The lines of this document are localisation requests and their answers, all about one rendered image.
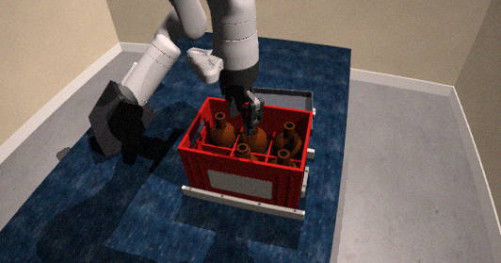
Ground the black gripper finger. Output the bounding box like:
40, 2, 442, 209
231, 89, 265, 137
219, 81, 239, 118

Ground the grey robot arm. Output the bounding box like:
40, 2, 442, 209
119, 0, 259, 107

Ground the red crate with dividers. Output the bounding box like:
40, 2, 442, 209
186, 99, 313, 209

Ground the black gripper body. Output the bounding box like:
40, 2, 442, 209
218, 59, 259, 105

